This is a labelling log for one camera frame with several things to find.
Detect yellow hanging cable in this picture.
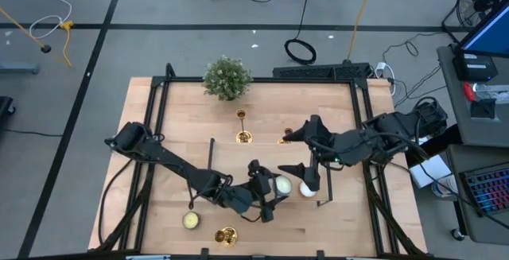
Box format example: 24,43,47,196
346,0,378,64

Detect small black box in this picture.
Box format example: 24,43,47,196
470,98,498,120

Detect black floor fan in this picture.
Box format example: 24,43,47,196
441,0,509,43

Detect clear plastic bag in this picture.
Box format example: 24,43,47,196
475,83,509,104

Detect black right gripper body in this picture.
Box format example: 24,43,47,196
308,123,340,192

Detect black metal rig frame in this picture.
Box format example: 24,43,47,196
95,63,429,260

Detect white floor cable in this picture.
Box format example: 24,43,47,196
28,0,73,41

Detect black mini computer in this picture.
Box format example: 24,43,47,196
452,51,499,83

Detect backlit computer keyboard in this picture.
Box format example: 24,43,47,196
460,163,509,216

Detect short gold candlestick holder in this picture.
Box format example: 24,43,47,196
277,127,294,146

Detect left arm base cable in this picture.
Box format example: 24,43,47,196
97,157,136,247

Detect white box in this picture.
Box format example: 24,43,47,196
409,154,453,189

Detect yellow pole black foot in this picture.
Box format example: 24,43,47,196
0,6,52,54

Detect silver metal bar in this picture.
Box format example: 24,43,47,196
125,254,172,260

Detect grey rolling desk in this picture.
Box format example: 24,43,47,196
445,144,509,246

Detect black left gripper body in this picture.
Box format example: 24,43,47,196
232,159,276,224

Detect black wheeled base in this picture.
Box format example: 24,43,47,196
0,95,17,130

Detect coiled black floor cable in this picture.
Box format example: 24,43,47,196
283,0,318,66

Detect white power adapter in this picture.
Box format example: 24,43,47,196
375,61,397,97

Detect wooden shelf riser black legs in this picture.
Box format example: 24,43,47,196
206,137,334,208

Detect teal patterned candle tin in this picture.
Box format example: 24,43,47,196
273,174,293,196

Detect yellow cable with connector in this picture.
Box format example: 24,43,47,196
59,20,75,69

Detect thin black floor cable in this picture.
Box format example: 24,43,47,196
0,127,64,138

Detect white tealight candle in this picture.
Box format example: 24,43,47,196
298,180,319,199

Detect computer monitor blue screen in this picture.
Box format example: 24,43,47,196
455,0,509,59

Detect tangled black floor cable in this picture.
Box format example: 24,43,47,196
381,32,449,110

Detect yellow candle tin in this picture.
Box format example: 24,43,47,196
181,211,201,231

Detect artificial plant in black pot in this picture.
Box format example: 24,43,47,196
202,55,254,102

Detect red handled tool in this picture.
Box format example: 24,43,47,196
462,82,477,103

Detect tall gold candlestick holder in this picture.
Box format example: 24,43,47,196
213,226,239,248
235,109,254,145

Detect grey stand base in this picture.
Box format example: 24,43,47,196
0,63,41,76

